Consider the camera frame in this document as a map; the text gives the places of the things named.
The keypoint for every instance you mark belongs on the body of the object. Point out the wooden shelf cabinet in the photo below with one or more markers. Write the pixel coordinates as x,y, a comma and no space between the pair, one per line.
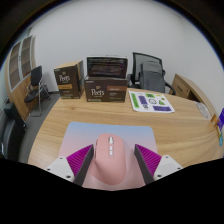
18,73

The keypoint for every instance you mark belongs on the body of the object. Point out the orange cardboard box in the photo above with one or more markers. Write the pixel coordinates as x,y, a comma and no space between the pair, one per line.
214,120

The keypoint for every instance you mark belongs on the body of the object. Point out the purple card package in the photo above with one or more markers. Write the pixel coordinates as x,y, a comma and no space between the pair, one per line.
221,120

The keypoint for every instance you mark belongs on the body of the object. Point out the black visitor chair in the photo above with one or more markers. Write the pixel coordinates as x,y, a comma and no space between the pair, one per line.
36,86

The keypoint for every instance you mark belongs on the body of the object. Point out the grey backpack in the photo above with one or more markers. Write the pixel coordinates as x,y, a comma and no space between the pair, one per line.
152,76

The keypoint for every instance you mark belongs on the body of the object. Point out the white sticker sheet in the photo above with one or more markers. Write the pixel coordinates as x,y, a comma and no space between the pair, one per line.
150,101

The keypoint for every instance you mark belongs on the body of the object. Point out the black mesh office chair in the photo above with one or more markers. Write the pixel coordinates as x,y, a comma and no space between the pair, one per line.
136,66

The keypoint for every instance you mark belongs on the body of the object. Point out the pink computer mouse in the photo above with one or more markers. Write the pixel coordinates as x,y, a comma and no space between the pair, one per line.
108,160

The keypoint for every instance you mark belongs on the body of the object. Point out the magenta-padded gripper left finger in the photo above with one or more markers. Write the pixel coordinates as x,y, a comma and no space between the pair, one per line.
74,161

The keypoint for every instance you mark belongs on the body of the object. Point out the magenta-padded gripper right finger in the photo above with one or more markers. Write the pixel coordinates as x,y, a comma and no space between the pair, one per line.
154,162

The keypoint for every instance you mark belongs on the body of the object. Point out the pink-blue gradient mouse pad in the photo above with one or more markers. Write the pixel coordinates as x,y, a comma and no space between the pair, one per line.
83,133

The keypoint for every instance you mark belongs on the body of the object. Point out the black printed box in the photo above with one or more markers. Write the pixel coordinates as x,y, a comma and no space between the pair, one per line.
107,67

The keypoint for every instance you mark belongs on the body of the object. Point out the green-blue small box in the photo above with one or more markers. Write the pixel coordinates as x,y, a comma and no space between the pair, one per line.
221,139

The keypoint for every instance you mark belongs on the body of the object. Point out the tall brown cardboard box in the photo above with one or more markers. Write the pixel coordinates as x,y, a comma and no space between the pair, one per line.
68,81

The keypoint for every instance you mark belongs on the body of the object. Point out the wide brown cardboard box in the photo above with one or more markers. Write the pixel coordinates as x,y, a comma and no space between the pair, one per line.
105,90

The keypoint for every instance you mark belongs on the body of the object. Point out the wooden side desk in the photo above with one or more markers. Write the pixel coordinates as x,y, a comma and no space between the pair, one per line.
186,90

